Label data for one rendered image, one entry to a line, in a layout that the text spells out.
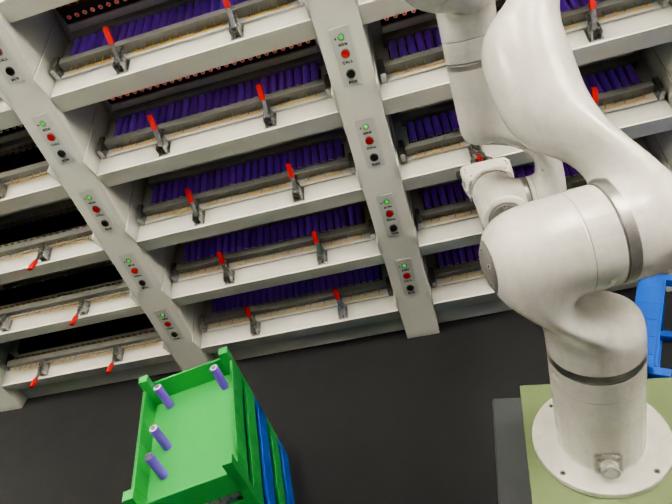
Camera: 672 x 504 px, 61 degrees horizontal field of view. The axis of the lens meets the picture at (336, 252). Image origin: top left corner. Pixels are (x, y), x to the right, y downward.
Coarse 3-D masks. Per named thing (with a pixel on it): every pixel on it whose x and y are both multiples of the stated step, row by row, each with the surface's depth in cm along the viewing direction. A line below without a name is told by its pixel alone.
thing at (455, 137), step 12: (636, 84) 126; (648, 84) 126; (600, 96) 127; (612, 96) 127; (624, 96) 127; (636, 96) 127; (456, 132) 134; (408, 144) 136; (420, 144) 135; (432, 144) 134; (444, 144) 135; (420, 156) 135
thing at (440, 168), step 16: (640, 64) 132; (656, 64) 127; (656, 80) 125; (640, 96) 127; (656, 96) 126; (624, 112) 126; (640, 112) 125; (656, 112) 124; (400, 128) 143; (624, 128) 124; (640, 128) 125; (656, 128) 125; (400, 144) 136; (464, 144) 134; (400, 160) 137; (416, 160) 136; (432, 160) 134; (448, 160) 133; (464, 160) 132; (512, 160) 131; (528, 160) 131; (400, 176) 133; (416, 176) 133; (432, 176) 133; (448, 176) 134
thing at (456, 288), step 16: (432, 256) 164; (448, 256) 160; (464, 256) 159; (432, 272) 158; (448, 272) 157; (464, 272) 158; (480, 272) 157; (432, 288) 159; (448, 288) 157; (464, 288) 156; (480, 288) 155; (448, 304) 157; (464, 304) 157
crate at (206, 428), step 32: (224, 352) 120; (192, 384) 125; (160, 416) 121; (192, 416) 118; (224, 416) 116; (160, 448) 114; (192, 448) 112; (224, 448) 109; (160, 480) 108; (192, 480) 105; (224, 480) 99
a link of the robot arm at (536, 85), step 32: (512, 0) 66; (544, 0) 64; (512, 32) 65; (544, 32) 64; (512, 64) 65; (544, 64) 63; (576, 64) 65; (512, 96) 65; (544, 96) 63; (576, 96) 63; (512, 128) 67; (544, 128) 64; (576, 128) 62; (608, 128) 61; (576, 160) 66; (608, 160) 62; (640, 160) 60; (608, 192) 61; (640, 192) 60; (640, 224) 59; (640, 256) 60
